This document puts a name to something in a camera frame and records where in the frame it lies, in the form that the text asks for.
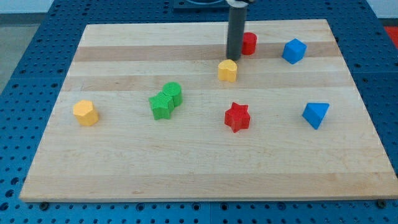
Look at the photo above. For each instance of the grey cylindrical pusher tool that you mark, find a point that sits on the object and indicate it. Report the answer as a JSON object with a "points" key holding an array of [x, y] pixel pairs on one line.
{"points": [[236, 22]]}

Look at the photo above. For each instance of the blue triangle block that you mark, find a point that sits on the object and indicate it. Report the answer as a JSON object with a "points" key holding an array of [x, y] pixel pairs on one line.
{"points": [[314, 113]]}

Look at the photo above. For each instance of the blue cube block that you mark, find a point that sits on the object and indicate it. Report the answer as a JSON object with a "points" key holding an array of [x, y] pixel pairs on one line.
{"points": [[294, 51]]}

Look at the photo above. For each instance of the red cylinder block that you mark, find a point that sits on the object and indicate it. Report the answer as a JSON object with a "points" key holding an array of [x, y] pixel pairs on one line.
{"points": [[249, 43]]}

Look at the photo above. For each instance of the red star block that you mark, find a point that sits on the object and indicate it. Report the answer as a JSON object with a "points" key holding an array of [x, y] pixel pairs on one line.
{"points": [[237, 117]]}

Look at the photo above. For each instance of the yellow hexagon block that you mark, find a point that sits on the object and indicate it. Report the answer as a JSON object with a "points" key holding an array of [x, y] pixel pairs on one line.
{"points": [[85, 113]]}

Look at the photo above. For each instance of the green cylinder block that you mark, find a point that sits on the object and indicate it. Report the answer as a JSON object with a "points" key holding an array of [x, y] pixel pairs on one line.
{"points": [[174, 90]]}

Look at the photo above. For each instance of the green star block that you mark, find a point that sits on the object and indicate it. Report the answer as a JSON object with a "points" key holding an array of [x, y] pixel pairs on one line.
{"points": [[161, 106]]}

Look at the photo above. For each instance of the yellow heart block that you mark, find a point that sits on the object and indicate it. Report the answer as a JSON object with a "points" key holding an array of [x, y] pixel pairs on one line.
{"points": [[227, 71]]}

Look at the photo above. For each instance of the light wooden board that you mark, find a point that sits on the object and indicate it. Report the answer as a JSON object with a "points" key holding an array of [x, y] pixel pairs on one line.
{"points": [[128, 156]]}

